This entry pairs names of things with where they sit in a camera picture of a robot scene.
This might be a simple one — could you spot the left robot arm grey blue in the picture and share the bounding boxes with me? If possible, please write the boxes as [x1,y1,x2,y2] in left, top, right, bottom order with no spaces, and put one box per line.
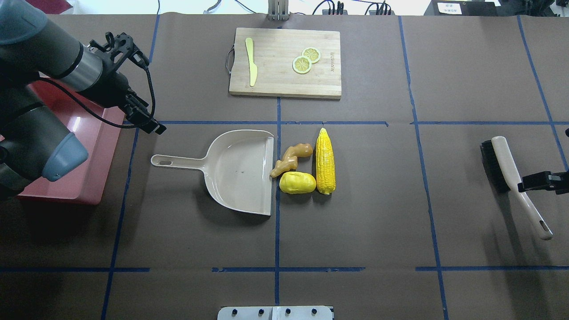
[0,0,166,200]

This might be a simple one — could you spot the black left camera cable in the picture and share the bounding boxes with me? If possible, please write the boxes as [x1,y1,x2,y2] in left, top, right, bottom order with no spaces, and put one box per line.
[38,62,156,130]

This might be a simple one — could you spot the lemon slice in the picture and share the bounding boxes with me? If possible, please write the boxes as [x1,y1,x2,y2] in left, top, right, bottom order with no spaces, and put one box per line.
[301,47,321,64]
[291,56,313,74]

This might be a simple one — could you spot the beige hand brush black bristles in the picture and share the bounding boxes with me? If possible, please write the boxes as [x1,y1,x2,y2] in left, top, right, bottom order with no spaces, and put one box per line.
[480,136,553,240]

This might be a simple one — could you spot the beige plastic dustpan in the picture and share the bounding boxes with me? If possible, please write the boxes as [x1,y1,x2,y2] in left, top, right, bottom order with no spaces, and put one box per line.
[150,129,274,216]

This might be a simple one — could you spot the yellow toy potato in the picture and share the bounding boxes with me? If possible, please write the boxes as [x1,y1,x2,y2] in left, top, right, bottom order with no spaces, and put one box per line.
[279,172,317,194]

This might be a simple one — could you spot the yellow-green plastic knife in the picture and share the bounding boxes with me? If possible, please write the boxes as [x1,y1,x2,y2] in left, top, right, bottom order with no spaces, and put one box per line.
[244,38,258,87]

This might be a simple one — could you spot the lemon slice upper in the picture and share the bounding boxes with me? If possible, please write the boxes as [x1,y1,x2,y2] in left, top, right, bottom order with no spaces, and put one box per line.
[301,47,321,64]

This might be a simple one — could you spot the lemon slice lower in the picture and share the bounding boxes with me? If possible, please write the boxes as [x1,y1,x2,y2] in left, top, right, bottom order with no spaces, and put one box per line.
[291,56,313,74]

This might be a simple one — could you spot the aluminium frame post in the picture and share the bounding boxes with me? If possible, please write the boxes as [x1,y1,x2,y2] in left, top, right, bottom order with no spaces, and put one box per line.
[268,0,290,21]

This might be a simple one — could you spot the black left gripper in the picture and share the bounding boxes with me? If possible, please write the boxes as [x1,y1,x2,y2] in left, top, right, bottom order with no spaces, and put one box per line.
[87,72,167,135]

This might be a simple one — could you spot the pink plastic bin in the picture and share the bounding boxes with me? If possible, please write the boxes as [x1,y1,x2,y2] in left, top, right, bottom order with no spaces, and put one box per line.
[16,78,126,206]

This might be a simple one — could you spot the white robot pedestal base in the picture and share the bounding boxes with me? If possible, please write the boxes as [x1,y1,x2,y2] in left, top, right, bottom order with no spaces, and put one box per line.
[217,305,335,320]

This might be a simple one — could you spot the black power box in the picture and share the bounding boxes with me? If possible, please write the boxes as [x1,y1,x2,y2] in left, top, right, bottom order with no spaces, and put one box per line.
[423,0,498,16]

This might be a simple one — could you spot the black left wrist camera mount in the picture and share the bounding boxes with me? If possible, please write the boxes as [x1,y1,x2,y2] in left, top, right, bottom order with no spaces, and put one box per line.
[87,32,150,72]

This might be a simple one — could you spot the yellow toy corn cob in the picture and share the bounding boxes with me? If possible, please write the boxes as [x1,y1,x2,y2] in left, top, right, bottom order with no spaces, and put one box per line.
[316,128,336,195]

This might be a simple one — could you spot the tan toy ginger root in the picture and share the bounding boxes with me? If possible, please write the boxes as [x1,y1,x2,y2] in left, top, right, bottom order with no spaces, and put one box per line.
[269,143,314,178]

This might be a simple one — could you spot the bamboo cutting board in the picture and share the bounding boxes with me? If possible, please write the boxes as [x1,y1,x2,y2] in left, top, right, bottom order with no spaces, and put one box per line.
[229,27,343,100]

